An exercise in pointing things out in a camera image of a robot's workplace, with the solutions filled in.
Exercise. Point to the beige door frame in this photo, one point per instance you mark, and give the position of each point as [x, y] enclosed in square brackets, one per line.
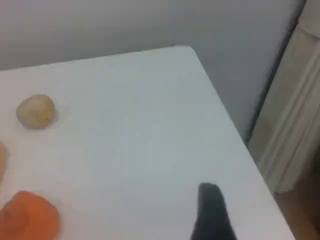
[290, 120]

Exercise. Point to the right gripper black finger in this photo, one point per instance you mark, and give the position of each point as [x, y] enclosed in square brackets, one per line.
[212, 217]

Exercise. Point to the orange striped spiral bread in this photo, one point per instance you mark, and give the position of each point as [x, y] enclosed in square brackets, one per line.
[2, 160]

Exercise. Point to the orange fruit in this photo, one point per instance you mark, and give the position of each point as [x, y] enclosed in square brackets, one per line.
[27, 215]

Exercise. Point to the pale yellow potato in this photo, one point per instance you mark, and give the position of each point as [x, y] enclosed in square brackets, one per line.
[36, 112]

